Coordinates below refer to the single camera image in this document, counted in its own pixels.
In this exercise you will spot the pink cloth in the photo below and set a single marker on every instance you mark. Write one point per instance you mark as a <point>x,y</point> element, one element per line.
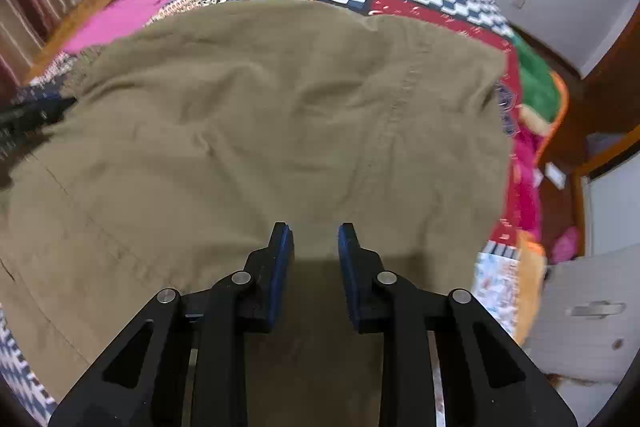
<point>120,19</point>

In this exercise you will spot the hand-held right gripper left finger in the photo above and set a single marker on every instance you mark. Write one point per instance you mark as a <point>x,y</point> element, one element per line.
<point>281,263</point>

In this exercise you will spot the wooden bed frame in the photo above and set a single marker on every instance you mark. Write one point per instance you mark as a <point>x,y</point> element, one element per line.
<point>82,14</point>

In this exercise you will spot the olive khaki pants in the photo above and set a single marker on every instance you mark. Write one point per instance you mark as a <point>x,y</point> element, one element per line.
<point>280,137</point>

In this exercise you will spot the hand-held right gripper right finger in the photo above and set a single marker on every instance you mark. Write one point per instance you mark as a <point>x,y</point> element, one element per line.
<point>348,263</point>

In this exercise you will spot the green orange blanket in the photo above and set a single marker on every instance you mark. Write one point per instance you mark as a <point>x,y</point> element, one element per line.
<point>542,92</point>

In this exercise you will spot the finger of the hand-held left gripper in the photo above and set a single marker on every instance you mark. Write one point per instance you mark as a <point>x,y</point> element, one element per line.
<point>35,112</point>

